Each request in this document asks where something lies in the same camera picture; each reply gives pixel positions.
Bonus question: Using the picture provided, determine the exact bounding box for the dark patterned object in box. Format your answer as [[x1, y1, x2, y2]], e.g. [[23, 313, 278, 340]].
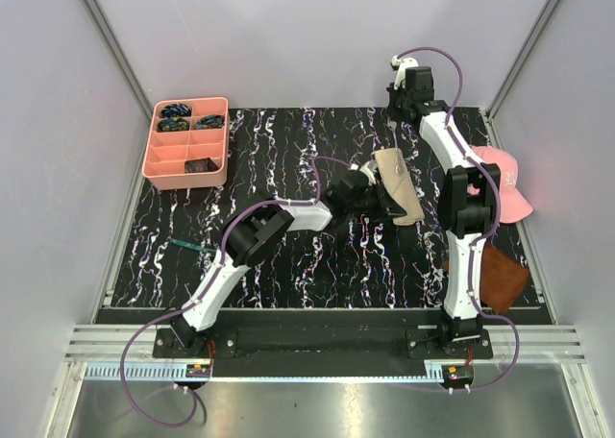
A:
[[184, 158, 219, 174]]

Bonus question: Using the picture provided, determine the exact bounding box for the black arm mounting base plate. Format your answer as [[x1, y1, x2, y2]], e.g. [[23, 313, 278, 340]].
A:
[[153, 308, 494, 381]]

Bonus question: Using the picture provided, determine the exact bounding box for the blue patterned object top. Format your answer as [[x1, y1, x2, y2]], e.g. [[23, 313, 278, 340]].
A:
[[160, 103, 191, 118]]

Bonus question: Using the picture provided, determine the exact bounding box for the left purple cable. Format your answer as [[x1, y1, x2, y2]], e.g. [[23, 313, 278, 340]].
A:
[[118, 156, 355, 429]]

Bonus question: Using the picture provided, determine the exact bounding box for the brown suede cloth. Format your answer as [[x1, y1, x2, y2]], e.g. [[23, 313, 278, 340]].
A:
[[443, 242, 529, 319]]

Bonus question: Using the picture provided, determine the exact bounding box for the pink plastic divided organizer box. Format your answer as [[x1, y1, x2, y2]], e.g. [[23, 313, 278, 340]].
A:
[[141, 97, 230, 190]]

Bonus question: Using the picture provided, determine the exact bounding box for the pink baseball cap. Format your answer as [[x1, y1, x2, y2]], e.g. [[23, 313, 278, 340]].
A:
[[471, 146, 533, 224]]

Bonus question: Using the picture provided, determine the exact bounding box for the black marbled table mat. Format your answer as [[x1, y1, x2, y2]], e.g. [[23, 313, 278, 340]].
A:
[[109, 106, 547, 310]]

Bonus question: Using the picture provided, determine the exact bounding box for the silver ornate fork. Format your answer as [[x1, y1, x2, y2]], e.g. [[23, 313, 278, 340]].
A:
[[387, 118, 406, 176]]

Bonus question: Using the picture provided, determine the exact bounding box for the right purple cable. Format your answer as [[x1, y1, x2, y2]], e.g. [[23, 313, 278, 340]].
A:
[[391, 46, 523, 392]]

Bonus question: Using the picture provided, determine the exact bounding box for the purple cable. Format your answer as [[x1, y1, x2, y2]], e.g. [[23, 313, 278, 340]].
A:
[[391, 46, 523, 392], [118, 156, 355, 429]]

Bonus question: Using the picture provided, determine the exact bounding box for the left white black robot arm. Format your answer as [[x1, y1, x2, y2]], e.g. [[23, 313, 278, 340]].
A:
[[170, 159, 408, 357]]

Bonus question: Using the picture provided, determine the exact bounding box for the beige cloth napkin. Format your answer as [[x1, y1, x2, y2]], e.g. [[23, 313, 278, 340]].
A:
[[374, 148, 425, 227]]

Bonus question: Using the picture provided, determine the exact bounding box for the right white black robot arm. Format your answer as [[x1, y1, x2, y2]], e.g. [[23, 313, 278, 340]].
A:
[[387, 55, 501, 358]]

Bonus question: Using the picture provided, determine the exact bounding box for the blue patterned object right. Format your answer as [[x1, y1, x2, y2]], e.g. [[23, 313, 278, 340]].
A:
[[195, 114, 225, 130]]

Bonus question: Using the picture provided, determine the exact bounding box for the grey slotted cable duct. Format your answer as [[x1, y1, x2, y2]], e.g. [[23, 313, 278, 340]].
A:
[[85, 362, 211, 382]]

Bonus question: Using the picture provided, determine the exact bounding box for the blue yellow patterned object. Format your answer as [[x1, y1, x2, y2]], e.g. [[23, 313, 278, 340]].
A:
[[157, 116, 190, 133]]

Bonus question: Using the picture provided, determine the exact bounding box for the green handled clear utensil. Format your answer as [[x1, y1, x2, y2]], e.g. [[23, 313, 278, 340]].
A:
[[169, 238, 215, 254]]

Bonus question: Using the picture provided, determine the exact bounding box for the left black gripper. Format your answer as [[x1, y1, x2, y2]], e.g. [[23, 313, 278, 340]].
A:
[[345, 181, 406, 223]]

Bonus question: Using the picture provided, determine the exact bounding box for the left orange connector box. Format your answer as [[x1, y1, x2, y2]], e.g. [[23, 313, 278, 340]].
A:
[[186, 364, 211, 377]]

